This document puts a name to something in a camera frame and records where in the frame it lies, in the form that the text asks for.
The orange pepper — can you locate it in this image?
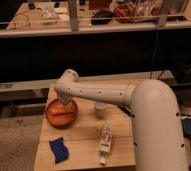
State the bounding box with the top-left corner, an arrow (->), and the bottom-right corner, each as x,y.
51,111 -> 72,117

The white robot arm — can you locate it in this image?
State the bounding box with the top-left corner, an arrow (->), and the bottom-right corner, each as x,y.
54,69 -> 188,171

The orange ceramic bowl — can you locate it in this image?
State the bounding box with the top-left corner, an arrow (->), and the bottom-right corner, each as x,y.
45,99 -> 78,127

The white cup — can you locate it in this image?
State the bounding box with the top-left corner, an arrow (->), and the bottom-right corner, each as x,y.
94,101 -> 108,117

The blue cloth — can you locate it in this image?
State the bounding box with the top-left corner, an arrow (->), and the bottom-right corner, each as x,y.
49,137 -> 69,164

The white plastic bottle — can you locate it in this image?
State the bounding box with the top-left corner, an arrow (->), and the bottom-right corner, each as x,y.
99,124 -> 112,165

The black bag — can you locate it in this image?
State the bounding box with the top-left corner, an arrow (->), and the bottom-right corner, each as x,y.
91,10 -> 114,25

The red cloth pile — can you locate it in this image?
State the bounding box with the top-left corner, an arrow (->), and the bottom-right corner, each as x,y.
114,4 -> 135,23

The dark box on floor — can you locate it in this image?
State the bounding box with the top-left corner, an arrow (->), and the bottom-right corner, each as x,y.
182,118 -> 191,136

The grey metal post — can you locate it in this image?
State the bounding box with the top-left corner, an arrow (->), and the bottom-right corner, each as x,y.
68,0 -> 79,31

